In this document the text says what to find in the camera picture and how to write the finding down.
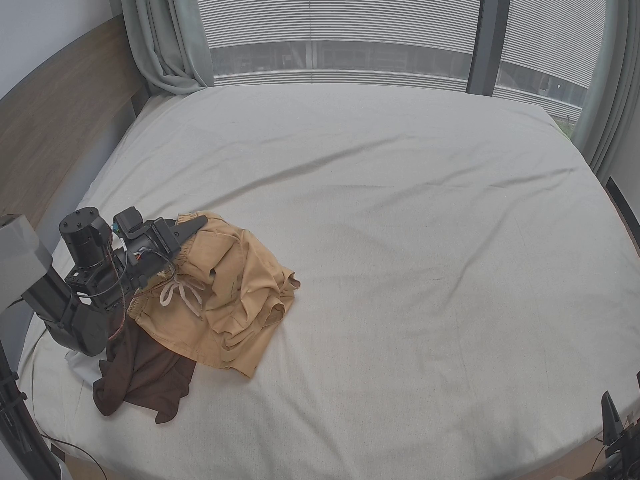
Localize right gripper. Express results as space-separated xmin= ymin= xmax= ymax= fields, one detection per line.
xmin=600 ymin=390 xmax=640 ymax=469

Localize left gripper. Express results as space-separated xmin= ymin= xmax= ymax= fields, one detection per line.
xmin=122 ymin=216 xmax=209 ymax=287

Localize tan shorts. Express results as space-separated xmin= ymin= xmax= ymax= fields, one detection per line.
xmin=126 ymin=211 xmax=302 ymax=381

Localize bed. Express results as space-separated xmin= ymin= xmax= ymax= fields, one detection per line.
xmin=0 ymin=15 xmax=640 ymax=480

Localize brown garment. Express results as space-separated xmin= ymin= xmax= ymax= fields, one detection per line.
xmin=92 ymin=312 xmax=197 ymax=425

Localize white garment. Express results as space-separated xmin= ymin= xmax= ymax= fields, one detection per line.
xmin=63 ymin=350 xmax=102 ymax=387

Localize grey-green curtain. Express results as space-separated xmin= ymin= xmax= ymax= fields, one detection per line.
xmin=571 ymin=0 xmax=640 ymax=185
xmin=105 ymin=0 xmax=217 ymax=97

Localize window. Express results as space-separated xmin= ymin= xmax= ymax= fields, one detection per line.
xmin=192 ymin=0 xmax=609 ymax=124

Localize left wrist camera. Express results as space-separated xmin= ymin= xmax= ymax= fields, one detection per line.
xmin=112 ymin=207 xmax=151 ymax=242

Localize black cable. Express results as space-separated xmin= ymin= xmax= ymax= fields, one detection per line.
xmin=37 ymin=430 xmax=109 ymax=480

